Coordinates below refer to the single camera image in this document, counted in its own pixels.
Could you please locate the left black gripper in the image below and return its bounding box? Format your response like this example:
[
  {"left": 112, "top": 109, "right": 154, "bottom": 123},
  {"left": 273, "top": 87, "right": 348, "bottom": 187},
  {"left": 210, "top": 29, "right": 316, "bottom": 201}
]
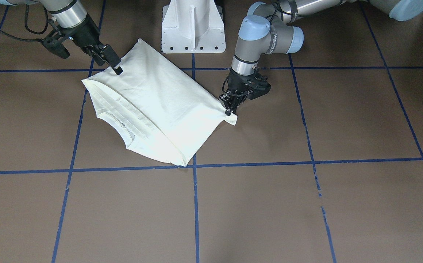
[{"left": 219, "top": 69, "right": 271, "bottom": 116}]

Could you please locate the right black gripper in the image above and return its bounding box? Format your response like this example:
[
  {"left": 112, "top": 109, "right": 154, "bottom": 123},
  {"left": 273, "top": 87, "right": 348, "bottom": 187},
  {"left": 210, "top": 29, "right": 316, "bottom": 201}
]
[{"left": 42, "top": 17, "right": 123, "bottom": 75}]

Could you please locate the cream long-sleeve printed shirt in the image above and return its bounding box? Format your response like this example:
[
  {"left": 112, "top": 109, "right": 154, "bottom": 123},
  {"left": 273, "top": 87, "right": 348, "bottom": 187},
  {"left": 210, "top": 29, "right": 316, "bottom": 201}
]
[{"left": 82, "top": 39, "right": 238, "bottom": 167}]

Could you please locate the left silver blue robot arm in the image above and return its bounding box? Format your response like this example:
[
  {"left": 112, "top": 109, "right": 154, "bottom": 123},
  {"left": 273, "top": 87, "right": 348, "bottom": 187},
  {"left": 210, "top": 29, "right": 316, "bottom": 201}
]
[{"left": 218, "top": 0, "right": 345, "bottom": 116}]

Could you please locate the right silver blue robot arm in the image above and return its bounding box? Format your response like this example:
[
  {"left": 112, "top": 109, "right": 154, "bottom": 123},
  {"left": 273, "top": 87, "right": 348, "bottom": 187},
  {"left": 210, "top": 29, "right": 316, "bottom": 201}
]
[{"left": 0, "top": 0, "right": 123, "bottom": 75}]

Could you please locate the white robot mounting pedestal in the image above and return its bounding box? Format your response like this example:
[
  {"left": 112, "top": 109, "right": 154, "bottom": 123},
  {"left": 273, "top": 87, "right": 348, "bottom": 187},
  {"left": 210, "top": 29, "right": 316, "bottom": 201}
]
[{"left": 160, "top": 0, "right": 226, "bottom": 54}]

